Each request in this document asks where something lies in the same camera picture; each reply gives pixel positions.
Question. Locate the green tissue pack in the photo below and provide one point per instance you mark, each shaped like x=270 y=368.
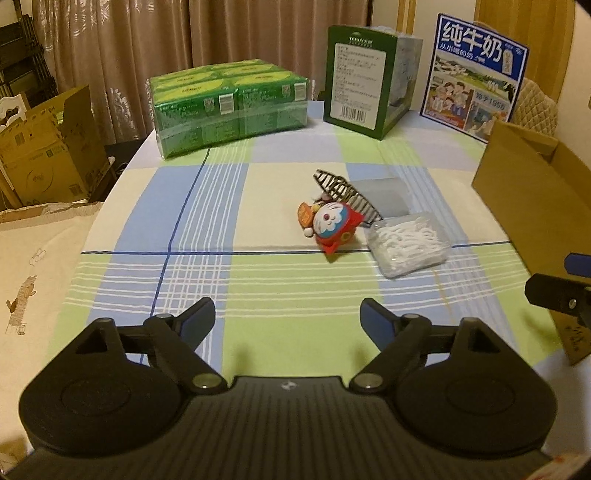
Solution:
x=221 y=106

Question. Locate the red cartoon cat toy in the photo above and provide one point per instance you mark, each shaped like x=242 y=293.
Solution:
x=330 y=224

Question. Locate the beige printed cloth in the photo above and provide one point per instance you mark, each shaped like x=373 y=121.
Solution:
x=41 y=277

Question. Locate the checked tablecloth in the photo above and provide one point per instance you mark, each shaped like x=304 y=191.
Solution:
x=277 y=277

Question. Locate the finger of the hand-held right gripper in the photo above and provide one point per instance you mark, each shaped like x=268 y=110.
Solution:
x=581 y=265
x=554 y=293

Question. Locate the plain brown cardboard box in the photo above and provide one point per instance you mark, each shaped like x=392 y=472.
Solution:
x=521 y=198

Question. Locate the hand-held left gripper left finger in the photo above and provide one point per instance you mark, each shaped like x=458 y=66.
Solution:
x=198 y=318

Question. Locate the dark shelf rack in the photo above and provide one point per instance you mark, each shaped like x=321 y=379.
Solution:
x=23 y=60

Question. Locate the blue milk carton box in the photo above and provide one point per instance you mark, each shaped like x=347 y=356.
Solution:
x=475 y=78

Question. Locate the yellow wooden door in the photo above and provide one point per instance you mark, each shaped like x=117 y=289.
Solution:
x=521 y=32

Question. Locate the brown curtain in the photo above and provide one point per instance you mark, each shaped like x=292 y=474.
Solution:
x=138 y=37

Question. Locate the green milk carton box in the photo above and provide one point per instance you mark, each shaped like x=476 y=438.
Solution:
x=355 y=78

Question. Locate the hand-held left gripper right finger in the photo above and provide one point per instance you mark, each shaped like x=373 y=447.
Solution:
x=374 y=318

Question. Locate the printed open cardboard box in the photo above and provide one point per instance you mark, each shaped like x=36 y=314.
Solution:
x=46 y=157

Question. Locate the beige quilted chair back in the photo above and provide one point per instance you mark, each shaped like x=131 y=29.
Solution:
x=538 y=108

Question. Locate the white carved chair back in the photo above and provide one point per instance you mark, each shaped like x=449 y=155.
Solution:
x=9 y=108

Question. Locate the clear box of floss picks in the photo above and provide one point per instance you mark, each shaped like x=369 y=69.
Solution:
x=408 y=244

